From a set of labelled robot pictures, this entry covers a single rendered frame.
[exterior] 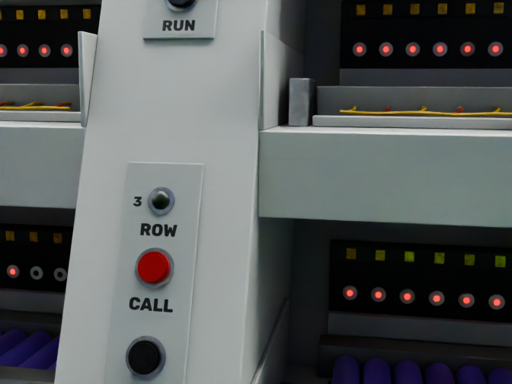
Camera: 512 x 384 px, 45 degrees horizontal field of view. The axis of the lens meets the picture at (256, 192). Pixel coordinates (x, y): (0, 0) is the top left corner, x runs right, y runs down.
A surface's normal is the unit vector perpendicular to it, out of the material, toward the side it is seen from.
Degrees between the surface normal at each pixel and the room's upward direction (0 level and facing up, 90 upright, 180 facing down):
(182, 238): 90
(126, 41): 90
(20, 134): 110
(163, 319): 90
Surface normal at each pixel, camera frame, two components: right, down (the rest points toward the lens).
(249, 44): -0.16, -0.20
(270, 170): -0.18, 0.14
